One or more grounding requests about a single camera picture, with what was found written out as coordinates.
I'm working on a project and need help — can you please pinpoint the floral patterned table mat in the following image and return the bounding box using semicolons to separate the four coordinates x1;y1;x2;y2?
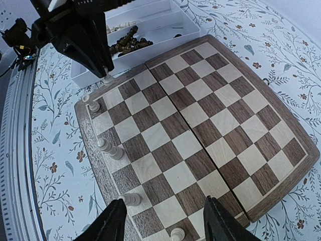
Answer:
32;1;320;240

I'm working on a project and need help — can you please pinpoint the pile of light chess pieces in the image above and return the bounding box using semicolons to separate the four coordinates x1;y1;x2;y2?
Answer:
106;21;136;34

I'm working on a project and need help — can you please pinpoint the white plastic compartment tray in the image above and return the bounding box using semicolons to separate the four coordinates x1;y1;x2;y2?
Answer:
70;0;201;88

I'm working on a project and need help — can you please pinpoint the light chess rook piece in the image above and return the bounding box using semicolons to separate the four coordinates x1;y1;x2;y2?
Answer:
82;94;100;112

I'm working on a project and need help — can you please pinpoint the pile of dark chess pieces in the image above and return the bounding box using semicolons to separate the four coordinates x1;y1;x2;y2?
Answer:
107;25;184;58

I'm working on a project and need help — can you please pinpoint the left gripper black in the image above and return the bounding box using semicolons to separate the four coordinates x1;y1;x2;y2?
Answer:
31;0;131;78

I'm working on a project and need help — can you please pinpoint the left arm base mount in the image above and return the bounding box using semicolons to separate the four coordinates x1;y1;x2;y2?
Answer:
1;18;37;77

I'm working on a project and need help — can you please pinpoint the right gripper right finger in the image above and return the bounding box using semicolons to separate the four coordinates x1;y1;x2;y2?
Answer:
203;196;258;241

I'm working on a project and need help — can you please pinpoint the light chess pawn piece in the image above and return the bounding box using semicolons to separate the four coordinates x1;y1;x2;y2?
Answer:
103;66;114;86

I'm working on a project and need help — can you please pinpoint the wooden chess board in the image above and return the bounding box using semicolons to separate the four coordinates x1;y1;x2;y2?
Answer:
75;36;320;240

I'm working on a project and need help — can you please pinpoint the light chess king piece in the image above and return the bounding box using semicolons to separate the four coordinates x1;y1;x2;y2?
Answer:
96;138;124;160

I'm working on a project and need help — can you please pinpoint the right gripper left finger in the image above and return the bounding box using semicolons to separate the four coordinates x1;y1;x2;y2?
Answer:
74;199;127;241

